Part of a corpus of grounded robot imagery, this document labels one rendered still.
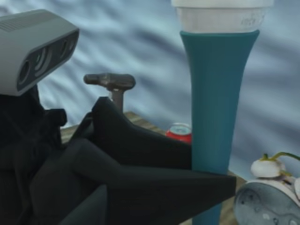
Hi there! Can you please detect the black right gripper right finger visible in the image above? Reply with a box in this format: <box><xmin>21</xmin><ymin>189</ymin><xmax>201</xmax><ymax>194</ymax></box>
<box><xmin>74</xmin><ymin>96</ymin><xmax>192</xmax><ymax>170</ymax></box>

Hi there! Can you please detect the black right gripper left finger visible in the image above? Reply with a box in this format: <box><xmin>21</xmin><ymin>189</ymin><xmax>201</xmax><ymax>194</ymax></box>
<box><xmin>30</xmin><ymin>138</ymin><xmax>237</xmax><ymax>225</ymax></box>

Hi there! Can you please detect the teal and white bottle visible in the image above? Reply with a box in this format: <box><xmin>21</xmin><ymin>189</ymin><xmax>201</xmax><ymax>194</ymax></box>
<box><xmin>170</xmin><ymin>0</ymin><xmax>274</xmax><ymax>225</ymax></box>

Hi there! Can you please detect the red soda can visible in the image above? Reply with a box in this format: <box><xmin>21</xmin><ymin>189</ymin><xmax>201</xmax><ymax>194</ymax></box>
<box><xmin>165</xmin><ymin>123</ymin><xmax>193</xmax><ymax>144</ymax></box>

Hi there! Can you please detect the dark metal hammer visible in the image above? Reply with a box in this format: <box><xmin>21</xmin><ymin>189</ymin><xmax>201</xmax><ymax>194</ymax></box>
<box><xmin>83</xmin><ymin>73</ymin><xmax>136</xmax><ymax>111</ymax></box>

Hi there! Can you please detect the white twin bell alarm clock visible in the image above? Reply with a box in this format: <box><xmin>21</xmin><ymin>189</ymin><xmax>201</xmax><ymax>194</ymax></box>
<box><xmin>234</xmin><ymin>151</ymin><xmax>300</xmax><ymax>225</ymax></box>

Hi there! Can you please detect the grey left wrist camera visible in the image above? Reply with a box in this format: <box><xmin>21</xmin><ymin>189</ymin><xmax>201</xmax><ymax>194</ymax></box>
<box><xmin>0</xmin><ymin>9</ymin><xmax>80</xmax><ymax>97</ymax></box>

